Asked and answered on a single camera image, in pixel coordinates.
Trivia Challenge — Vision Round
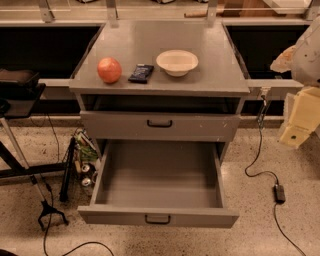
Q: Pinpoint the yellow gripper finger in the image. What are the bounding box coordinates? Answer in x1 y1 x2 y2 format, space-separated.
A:
279 87 320 148

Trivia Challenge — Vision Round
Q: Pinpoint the red orange apple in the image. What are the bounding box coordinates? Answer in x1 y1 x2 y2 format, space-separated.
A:
97 57 122 84

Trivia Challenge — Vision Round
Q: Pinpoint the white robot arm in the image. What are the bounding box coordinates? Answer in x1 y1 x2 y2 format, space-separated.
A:
270 17 320 148

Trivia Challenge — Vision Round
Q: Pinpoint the grey drawer cabinet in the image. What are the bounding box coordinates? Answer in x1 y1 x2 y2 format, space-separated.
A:
70 20 249 156

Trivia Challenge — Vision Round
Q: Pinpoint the open grey lower drawer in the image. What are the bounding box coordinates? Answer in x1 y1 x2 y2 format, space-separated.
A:
78 140 239 228

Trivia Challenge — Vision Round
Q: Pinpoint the closed grey upper drawer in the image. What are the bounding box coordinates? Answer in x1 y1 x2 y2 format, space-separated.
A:
80 111 240 142

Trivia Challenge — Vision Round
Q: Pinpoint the white bowl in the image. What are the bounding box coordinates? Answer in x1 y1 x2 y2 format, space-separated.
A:
156 50 199 77

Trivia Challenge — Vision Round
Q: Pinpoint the dark blue snack bag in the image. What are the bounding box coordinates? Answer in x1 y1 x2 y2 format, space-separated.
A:
128 64 154 84

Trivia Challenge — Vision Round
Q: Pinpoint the green snack bags pile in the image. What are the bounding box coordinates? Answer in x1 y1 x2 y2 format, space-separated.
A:
74 130 98 162

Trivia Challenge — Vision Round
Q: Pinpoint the soda can upper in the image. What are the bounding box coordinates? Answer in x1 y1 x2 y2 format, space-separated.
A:
81 164 91 174

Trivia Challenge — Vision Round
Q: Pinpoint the soda can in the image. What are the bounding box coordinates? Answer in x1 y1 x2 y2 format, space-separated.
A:
81 164 91 174
81 177 92 187

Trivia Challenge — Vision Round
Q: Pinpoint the soda can lower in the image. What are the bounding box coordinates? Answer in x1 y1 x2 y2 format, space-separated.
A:
81 177 92 187

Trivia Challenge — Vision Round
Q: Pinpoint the black tray on stand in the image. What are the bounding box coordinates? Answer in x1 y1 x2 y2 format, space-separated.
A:
0 69 46 119

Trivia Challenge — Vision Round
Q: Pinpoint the black tripod stand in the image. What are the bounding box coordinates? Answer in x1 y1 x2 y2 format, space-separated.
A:
0 118 75 230

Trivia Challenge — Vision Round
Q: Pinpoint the black floor cable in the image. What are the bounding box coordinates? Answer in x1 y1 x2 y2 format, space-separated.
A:
30 113 116 256

